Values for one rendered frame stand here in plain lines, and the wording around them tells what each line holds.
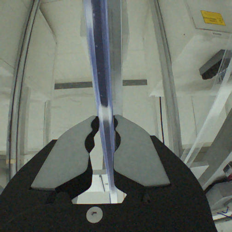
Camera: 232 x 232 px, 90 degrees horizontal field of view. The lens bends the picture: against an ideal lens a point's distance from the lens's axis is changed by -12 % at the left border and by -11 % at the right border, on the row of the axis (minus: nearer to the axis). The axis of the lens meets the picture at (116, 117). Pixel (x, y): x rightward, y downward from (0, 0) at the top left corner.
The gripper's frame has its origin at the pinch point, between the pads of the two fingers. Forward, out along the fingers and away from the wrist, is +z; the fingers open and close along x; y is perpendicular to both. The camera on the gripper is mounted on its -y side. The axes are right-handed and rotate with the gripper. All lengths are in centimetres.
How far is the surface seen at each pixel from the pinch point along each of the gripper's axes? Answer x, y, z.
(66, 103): -75, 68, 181
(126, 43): 2.7, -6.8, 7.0
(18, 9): -47, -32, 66
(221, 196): 31.8, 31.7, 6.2
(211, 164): 27.8, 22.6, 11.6
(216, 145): 27.8, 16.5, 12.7
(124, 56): 2.7, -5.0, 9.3
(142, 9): 25, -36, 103
